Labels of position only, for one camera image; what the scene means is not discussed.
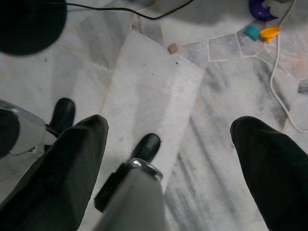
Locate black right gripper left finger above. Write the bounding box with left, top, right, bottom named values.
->
left=0, top=115, right=109, bottom=231

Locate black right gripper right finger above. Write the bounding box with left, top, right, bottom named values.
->
left=230, top=115, right=308, bottom=231

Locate black robot left foot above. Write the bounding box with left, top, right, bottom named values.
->
left=49, top=97, right=76, bottom=135

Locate black robot foot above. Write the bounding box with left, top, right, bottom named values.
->
left=49, top=97, right=76, bottom=135
left=131, top=133, right=161, bottom=164

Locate black robot right foot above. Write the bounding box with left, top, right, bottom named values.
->
left=131, top=133, right=161, bottom=164

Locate yellow plastic toy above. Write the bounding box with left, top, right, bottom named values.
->
left=259, top=27, right=281, bottom=43

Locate teal plastic toy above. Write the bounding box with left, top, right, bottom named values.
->
left=244, top=26, right=260, bottom=41

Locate black round base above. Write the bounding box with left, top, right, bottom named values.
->
left=0, top=0, right=67, bottom=56

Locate purple plastic toy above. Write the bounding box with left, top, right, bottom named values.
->
left=248, top=0, right=279, bottom=22

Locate small brown block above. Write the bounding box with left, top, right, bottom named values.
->
left=167, top=42, right=179, bottom=54

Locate thin white floor cable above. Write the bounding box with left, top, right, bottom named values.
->
left=269, top=0, right=308, bottom=133

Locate thin black floor cable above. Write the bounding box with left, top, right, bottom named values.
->
left=64, top=0, right=194, bottom=21

